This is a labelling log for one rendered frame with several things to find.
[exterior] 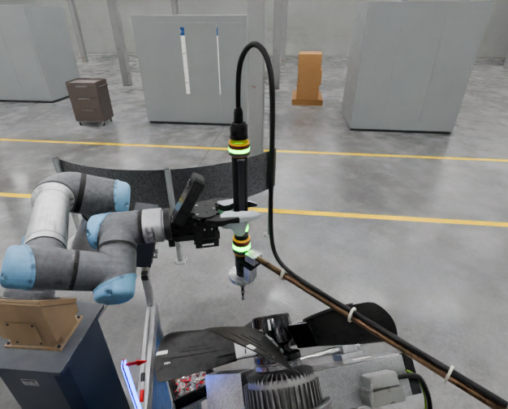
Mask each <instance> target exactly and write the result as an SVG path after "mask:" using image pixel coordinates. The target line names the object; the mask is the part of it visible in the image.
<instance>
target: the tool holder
mask: <svg viewBox="0 0 508 409"><path fill-rule="evenodd" d="M252 250H253V251H254V252H256V254H255V255H251V254H249V253H245V260H243V261H242V266H243V278H241V277H239V276H237V274H236V267H235V266H234V267H232V268H231V269H230V272H229V279H230V281H231V282H232V283H234V284H235V285H238V286H246V285H249V284H251V283H252V282H254V280H255V279H256V267H257V266H258V265H260V263H258V262H257V261H256V258H257V257H258V256H260V257H262V253H260V252H258V251H257V250H255V249H254V248H253V249H252Z"/></svg>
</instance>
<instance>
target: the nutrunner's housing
mask: <svg viewBox="0 0 508 409"><path fill-rule="evenodd" d="M247 138H248V126H247V124H246V123H245V122H244V121H243V110H242V107H241V108H239V109H237V108H236V107H235V110H234V122H232V123H231V125H230V139H231V140H246V139H247ZM243 260H245V256H236V255H235V267H236V274H237V276H239V277H241V278H243V266H242V261H243Z"/></svg>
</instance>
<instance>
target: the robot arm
mask: <svg viewBox="0 0 508 409"><path fill-rule="evenodd" d="M204 187H205V181H204V177H203V175H200V174H197V173H195V172H193V173H192V176H190V178H189V179H188V181H187V184H186V187H185V188H184V190H183V193H182V195H181V196H180V198H179V201H178V203H177V205H176V206H175V208H174V211H173V213H172V216H171V213H170V208H167V209H163V210H162V208H156V209H142V210H133V211H128V210H129V204H130V196H131V188H130V185H129V184H128V183H125V182H122V181H119V180H118V179H116V180H114V179H107V178H102V177H98V176H94V175H90V174H82V173H79V172H62V173H58V174H53V175H51V176H49V177H47V178H45V179H43V180H41V181H40V182H39V183H38V184H37V185H36V186H35V187H34V189H33V191H32V195H31V203H32V207H33V209H32V214H31V217H30V220H29V224H28V228H27V232H26V235H25V236H24V237H23V238H22V242H21V244H20V245H11V246H10V247H9V248H8V249H7V250H6V253H5V256H4V259H3V263H2V269H1V274H0V285H1V286H2V287H4V288H6V289H5V290H4V293H3V297H7V298H22V299H32V298H34V299H45V298H54V295H55V291H92V292H93V299H94V300H95V301H96V302H97V303H99V304H105V305H115V304H123V303H126V302H127V301H129V300H130V299H132V298H133V297H134V295H135V291H136V279H137V274H136V248H137V245H138V244H145V243H157V242H164V241H165V239H166V240H168V242H169V247H175V242H182V241H189V240H194V244H195V245H196V248H210V247H216V246H219V239H220V230H219V229H218V227H219V226H220V227H221V228H223V229H232V230H233V231H234V233H235V235H237V236H243V235H244V234H245V232H246V229H247V226H248V222H249V221H251V220H255V219H257V218H259V217H261V213H258V212H256V211H254V210H250V211H239V212H234V204H233V198H215V199H211V200H203V201H201V202H197V203H196V201H197V199H198V198H199V196H200V194H201V192H202V191H203V190H204ZM69 213H79V214H81V216H82V218H81V220H80V224H79V226H78V229H77V231H76V233H75V235H73V236H72V237H71V238H70V239H69V238H68V226H69ZM207 243H214V244H213V245H206V246H202V244H207Z"/></svg>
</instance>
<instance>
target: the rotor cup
mask: <svg viewBox="0 0 508 409"><path fill-rule="evenodd" d="M288 317H290V314H289V313H288V312H285V313H280V314H274V315H269V316H260V317H255V318H253V319H252V323H253V328H254V329H258V330H259V329H262V330H263V331H265V332H266V334H267V335H268V336H269V337H270V338H273V339H274V341H275V342H276V343H277V344H278V345H279V346H280V347H281V348H282V349H283V351H284V352H283V355H284V357H285V359H286V361H287V362H288V361H292V360H295V359H298V358H300V357H301V353H300V350H299V349H291V345H290V342H291V341H292V340H293V338H292V336H291V333H290V331H289V329H288V328H287V326H288V325H289V320H288ZM267 320H269V321H270V326H271V330H269V327H268V321H267ZM290 323H291V318H290ZM253 361H254V364H255V365H269V364H277V363H276V362H274V361H272V360H271V359H268V358H266V357H264V356H263V355H257V356H255V357H253Z"/></svg>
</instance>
